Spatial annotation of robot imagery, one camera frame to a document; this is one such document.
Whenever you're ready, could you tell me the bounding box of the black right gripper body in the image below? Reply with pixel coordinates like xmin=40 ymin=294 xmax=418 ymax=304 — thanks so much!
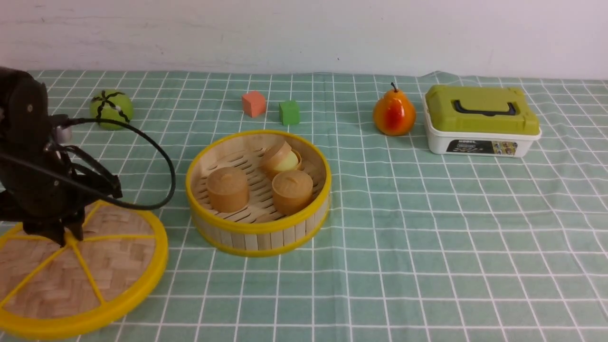
xmin=1 ymin=142 xmax=123 ymax=247

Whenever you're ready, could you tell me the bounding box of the yellow woven steamer lid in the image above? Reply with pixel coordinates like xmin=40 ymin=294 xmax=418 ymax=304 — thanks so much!
xmin=0 ymin=201 xmax=169 ymax=340

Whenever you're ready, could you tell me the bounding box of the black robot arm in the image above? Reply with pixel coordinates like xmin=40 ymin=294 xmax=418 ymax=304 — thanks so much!
xmin=0 ymin=67 xmax=123 ymax=247

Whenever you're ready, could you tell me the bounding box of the small wooden steamer left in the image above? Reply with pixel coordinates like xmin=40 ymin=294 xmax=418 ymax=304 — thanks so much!
xmin=207 ymin=167 xmax=249 ymax=213

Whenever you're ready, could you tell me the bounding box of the small wooden steamer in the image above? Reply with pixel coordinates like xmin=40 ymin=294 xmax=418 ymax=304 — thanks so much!
xmin=272 ymin=170 xmax=313 ymax=216
xmin=207 ymin=167 xmax=249 ymax=213

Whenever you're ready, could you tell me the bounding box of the yellow bamboo steamer basket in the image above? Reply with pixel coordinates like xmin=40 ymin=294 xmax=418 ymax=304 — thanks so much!
xmin=185 ymin=130 xmax=332 ymax=257

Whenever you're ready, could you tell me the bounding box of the open small steamer with bun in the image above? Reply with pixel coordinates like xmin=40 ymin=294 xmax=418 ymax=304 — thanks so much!
xmin=260 ymin=140 xmax=303 ymax=181

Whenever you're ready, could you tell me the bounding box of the small wooden steamer right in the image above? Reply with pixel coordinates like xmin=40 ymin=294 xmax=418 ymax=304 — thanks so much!
xmin=272 ymin=170 xmax=313 ymax=216

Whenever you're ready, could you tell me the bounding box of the white box with green lid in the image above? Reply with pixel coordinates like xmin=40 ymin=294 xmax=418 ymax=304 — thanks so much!
xmin=423 ymin=84 xmax=542 ymax=158

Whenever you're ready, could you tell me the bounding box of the green toy melon ball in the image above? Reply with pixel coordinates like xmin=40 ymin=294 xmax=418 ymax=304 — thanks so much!
xmin=89 ymin=89 xmax=134 ymax=124

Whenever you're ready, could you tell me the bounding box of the orange cube block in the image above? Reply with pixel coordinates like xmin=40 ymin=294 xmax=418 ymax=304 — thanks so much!
xmin=241 ymin=91 xmax=266 ymax=118

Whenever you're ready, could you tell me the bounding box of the green cube block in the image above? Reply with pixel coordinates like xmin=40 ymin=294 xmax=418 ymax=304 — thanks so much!
xmin=279 ymin=100 xmax=301 ymax=126

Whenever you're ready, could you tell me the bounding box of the orange red toy pear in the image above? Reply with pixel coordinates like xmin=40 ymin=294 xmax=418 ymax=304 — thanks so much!
xmin=372 ymin=82 xmax=417 ymax=136

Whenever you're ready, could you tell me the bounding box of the black cable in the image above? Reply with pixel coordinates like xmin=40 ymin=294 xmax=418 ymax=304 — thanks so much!
xmin=0 ymin=117 xmax=177 ymax=211

